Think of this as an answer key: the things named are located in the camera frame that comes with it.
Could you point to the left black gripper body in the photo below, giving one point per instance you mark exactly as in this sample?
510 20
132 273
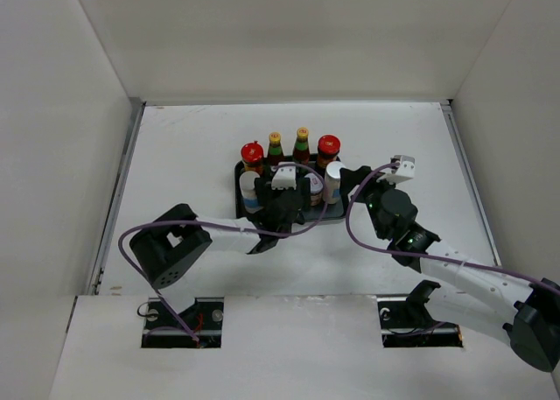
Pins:
266 193

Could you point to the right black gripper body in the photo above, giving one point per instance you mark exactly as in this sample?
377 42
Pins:
372 192

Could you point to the yellow cap sauce bottle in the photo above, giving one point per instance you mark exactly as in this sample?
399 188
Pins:
275 153
301 152

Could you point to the red lid chili jar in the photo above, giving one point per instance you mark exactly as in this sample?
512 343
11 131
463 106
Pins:
252 157
328 150

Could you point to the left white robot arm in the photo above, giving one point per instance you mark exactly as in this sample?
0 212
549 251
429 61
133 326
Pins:
167 248

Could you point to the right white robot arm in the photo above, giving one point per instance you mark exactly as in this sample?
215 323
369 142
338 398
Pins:
517 310

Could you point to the black plastic tray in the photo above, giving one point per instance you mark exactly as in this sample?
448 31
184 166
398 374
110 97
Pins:
333 212

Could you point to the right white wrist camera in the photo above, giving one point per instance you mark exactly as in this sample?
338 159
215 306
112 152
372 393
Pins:
403 171

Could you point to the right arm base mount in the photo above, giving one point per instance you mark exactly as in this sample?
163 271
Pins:
406 323

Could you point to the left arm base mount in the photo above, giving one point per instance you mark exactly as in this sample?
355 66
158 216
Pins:
162 331

